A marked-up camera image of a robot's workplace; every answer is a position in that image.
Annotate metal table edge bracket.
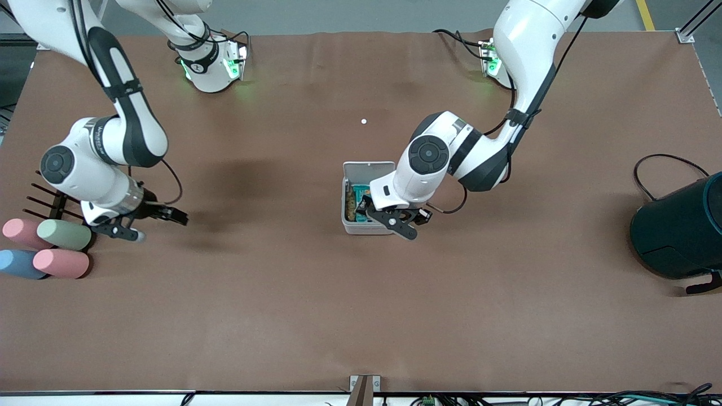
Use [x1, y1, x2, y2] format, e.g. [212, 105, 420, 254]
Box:
[349, 374, 381, 406]

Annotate dark teal pedal trash can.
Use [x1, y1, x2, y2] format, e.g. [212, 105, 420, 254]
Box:
[629, 171, 722, 280]

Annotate black cup rack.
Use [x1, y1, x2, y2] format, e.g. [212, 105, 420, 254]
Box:
[23, 169, 99, 249]

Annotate black trash can foot pedal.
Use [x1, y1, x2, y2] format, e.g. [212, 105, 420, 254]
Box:
[685, 271, 722, 295]

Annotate white table edge rail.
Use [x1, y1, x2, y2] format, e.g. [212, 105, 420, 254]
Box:
[0, 391, 722, 406]

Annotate grey open plastic box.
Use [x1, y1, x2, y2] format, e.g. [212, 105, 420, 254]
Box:
[341, 161, 398, 236]

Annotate pale green cup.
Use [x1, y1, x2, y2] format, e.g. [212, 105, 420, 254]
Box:
[36, 219, 92, 251]

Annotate right arm black wrist cable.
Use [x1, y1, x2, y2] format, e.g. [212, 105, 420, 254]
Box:
[161, 159, 184, 205]

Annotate black power cord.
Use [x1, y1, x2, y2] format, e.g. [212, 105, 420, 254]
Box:
[633, 153, 710, 201]

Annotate light blue cup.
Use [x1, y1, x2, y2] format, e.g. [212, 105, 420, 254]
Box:
[0, 249, 49, 281]

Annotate brown table cover sheet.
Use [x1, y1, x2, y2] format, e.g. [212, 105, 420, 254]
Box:
[0, 28, 722, 394]

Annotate teal snack packet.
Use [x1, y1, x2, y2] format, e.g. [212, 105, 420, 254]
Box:
[354, 186, 372, 222]

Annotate black base power cable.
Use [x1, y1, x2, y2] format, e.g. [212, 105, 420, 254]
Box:
[433, 28, 486, 60]

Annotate pink cup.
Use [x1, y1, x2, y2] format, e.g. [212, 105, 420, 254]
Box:
[2, 218, 46, 250]
[32, 249, 90, 280]

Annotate tangled black cables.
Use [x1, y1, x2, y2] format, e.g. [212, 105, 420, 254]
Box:
[587, 383, 722, 406]

